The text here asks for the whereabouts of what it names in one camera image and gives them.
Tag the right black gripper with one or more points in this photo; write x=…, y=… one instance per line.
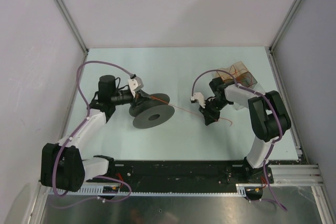
x=209, y=116

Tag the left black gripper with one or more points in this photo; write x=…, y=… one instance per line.
x=139, y=96

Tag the black cable spool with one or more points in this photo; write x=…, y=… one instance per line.
x=152, y=112

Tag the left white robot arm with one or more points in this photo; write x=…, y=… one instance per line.
x=62, y=166

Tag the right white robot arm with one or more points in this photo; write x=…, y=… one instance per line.
x=269, y=121

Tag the clear plastic bin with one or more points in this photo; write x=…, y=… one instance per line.
x=254, y=86

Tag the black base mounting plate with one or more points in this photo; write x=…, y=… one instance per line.
x=186, y=186

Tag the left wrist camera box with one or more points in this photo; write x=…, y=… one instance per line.
x=135, y=84

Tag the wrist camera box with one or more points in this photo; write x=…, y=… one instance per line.
x=135, y=84
x=198, y=97

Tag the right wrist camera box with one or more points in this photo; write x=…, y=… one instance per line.
x=198, y=97

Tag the right aluminium frame post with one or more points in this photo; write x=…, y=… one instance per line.
x=285, y=23

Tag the aluminium frame post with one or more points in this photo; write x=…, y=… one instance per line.
x=285, y=23
x=60, y=4

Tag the aluminium front rail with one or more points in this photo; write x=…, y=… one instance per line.
x=296, y=172

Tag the left aluminium frame post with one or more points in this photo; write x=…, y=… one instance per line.
x=60, y=4

